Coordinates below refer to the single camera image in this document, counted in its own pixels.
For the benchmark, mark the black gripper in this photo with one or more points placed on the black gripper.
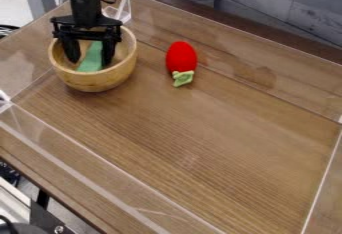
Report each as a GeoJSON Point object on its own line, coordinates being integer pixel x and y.
{"type": "Point", "coordinates": [104, 29]}

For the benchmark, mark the green foam stick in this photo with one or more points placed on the green foam stick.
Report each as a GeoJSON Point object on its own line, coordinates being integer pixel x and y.
{"type": "Point", "coordinates": [91, 63]}

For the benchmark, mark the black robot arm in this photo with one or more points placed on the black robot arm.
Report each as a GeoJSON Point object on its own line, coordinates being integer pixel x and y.
{"type": "Point", "coordinates": [86, 10]}

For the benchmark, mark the brown wooden bowl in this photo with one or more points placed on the brown wooden bowl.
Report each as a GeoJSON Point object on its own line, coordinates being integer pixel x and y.
{"type": "Point", "coordinates": [104, 79]}

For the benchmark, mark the red toy strawberry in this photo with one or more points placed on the red toy strawberry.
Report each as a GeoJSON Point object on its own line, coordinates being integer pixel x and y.
{"type": "Point", "coordinates": [180, 62]}

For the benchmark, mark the black metal table leg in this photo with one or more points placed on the black metal table leg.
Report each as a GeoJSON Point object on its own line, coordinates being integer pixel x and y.
{"type": "Point", "coordinates": [43, 199]}

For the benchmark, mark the clear acrylic corner bracket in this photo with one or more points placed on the clear acrylic corner bracket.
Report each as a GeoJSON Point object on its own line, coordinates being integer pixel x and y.
{"type": "Point", "coordinates": [120, 12]}

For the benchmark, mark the clear acrylic enclosure wall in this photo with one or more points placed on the clear acrylic enclosure wall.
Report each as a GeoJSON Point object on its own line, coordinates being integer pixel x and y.
{"type": "Point", "coordinates": [234, 154]}

